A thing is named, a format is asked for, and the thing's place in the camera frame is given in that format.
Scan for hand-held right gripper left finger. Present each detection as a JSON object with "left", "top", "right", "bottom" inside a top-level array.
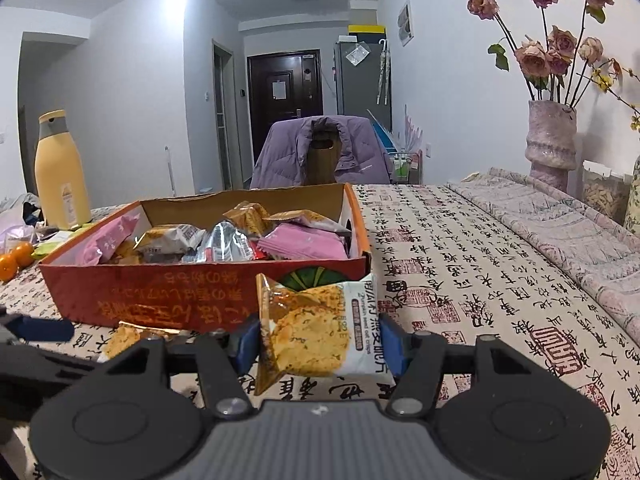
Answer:
[{"left": 106, "top": 315, "right": 262, "bottom": 419}]

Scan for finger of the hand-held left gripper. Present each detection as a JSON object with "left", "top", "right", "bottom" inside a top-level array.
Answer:
[
  {"left": 0, "top": 344, "right": 111, "bottom": 413},
  {"left": 0, "top": 313, "right": 77, "bottom": 345}
]

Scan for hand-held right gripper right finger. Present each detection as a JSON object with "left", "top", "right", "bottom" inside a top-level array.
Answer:
[{"left": 377, "top": 313, "right": 534, "bottom": 419}]

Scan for oat crisp snack packet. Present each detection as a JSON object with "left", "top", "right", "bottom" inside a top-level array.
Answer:
[{"left": 255, "top": 266, "right": 397, "bottom": 397}]

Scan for orange crisp snack packet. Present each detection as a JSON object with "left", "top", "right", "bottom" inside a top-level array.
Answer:
[{"left": 97, "top": 322, "right": 192, "bottom": 364}]

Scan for orange cardboard box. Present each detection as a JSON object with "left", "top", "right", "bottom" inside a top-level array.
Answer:
[{"left": 37, "top": 182, "right": 372, "bottom": 334}]

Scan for light green snack packet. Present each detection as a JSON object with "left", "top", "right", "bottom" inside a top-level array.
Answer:
[{"left": 32, "top": 240, "right": 64, "bottom": 261}]

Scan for purple plastic bag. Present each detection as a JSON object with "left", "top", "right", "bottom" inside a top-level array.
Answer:
[{"left": 0, "top": 224, "right": 36, "bottom": 254}]

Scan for pile of snack packets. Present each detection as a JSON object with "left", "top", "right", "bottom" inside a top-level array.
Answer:
[{"left": 82, "top": 201, "right": 354, "bottom": 266}]

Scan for yellow thermos bottle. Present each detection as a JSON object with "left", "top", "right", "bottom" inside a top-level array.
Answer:
[{"left": 34, "top": 109, "right": 93, "bottom": 231}]

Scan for metal storage rack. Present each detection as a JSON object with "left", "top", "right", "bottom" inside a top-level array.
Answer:
[{"left": 390, "top": 150, "right": 425, "bottom": 185}]

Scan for folded patterned cloth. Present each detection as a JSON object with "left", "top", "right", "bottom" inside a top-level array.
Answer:
[{"left": 446, "top": 166, "right": 640, "bottom": 333}]

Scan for purple puffer jacket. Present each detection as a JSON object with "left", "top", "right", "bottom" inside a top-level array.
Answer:
[{"left": 250, "top": 115, "right": 393, "bottom": 190}]

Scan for white mop pole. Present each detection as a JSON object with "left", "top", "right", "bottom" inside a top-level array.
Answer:
[{"left": 164, "top": 146, "right": 177, "bottom": 197}]

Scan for wooden chair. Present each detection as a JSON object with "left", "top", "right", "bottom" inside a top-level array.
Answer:
[{"left": 306, "top": 130, "right": 342, "bottom": 186}]

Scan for glass sliding door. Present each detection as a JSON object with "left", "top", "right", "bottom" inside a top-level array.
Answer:
[{"left": 212, "top": 42, "right": 236, "bottom": 191}]

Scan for dark entrance door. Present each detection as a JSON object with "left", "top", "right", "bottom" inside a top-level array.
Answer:
[{"left": 247, "top": 50, "right": 322, "bottom": 148}]

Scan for pink textured vase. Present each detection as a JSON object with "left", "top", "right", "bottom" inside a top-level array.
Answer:
[{"left": 525, "top": 100, "right": 579, "bottom": 195}]

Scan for grey refrigerator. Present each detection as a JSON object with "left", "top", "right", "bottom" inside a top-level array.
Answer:
[{"left": 334, "top": 39, "right": 393, "bottom": 121}]

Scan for clear jar of nuts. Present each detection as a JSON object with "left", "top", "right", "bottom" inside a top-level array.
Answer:
[{"left": 582, "top": 160, "right": 634, "bottom": 222}]

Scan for folded umbrella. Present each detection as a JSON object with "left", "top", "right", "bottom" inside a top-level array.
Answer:
[{"left": 376, "top": 37, "right": 391, "bottom": 106}]

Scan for paper sheet on refrigerator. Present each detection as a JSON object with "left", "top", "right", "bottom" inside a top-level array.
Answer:
[{"left": 345, "top": 42, "right": 372, "bottom": 67}]

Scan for yellow box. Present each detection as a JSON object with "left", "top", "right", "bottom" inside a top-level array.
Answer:
[{"left": 348, "top": 24, "right": 388, "bottom": 42}]

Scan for dried pink roses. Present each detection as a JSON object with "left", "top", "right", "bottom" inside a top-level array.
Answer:
[{"left": 461, "top": 0, "right": 623, "bottom": 108}]

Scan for yellow flower branch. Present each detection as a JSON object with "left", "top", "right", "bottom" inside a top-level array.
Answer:
[{"left": 590, "top": 66, "right": 640, "bottom": 134}]

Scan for white wall panel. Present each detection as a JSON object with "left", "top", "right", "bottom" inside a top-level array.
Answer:
[{"left": 397, "top": 0, "right": 416, "bottom": 47}]

